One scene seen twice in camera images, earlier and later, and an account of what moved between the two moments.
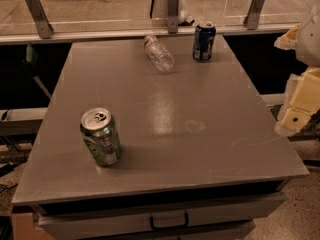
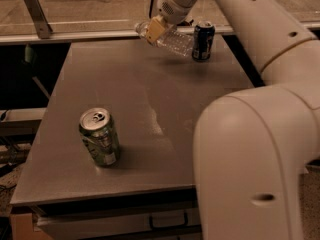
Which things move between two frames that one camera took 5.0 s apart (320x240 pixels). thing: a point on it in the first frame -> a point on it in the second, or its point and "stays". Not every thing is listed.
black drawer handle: (174, 226) stays
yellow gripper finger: (301, 101) -> (155, 29)
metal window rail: (139, 34) stays
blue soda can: (203, 41) stays
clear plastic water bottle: (160, 57) -> (173, 39)
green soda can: (101, 136) stays
